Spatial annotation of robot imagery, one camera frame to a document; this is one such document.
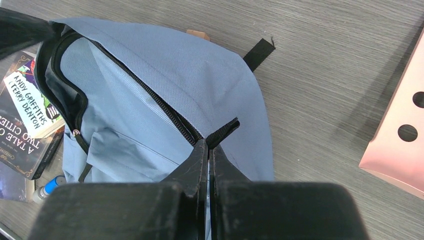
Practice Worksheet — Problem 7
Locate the colourful treehouse paperback book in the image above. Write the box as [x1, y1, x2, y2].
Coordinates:
[0, 51, 65, 139]

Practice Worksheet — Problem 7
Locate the pink perforated music stand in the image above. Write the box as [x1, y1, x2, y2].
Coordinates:
[358, 34, 424, 199]

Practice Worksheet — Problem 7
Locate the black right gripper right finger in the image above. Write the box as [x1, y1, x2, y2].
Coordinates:
[209, 147, 369, 240]

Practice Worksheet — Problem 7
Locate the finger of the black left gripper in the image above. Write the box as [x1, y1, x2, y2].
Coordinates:
[0, 7, 57, 60]

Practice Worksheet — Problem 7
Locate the dark Tale of Two Cities book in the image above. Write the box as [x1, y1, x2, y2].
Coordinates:
[0, 109, 65, 181]

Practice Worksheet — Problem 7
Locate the blue capped glue stick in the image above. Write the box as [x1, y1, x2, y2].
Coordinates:
[32, 175, 67, 204]

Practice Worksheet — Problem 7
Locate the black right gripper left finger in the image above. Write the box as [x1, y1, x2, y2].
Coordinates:
[29, 139, 208, 240]

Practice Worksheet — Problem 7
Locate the small wooden cube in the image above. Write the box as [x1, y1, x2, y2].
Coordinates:
[186, 29, 211, 41]

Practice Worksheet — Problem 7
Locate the dark blue galaxy cover book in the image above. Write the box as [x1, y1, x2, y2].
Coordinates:
[0, 162, 36, 203]

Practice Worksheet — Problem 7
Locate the blue grey student backpack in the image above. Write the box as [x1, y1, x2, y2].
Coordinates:
[34, 17, 275, 187]

